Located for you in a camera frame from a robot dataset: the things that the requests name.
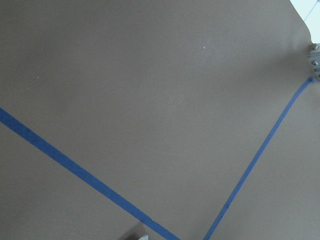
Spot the pink and grey towel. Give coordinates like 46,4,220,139
137,234,149,240

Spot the aluminium frame post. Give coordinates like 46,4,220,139
308,43,320,81

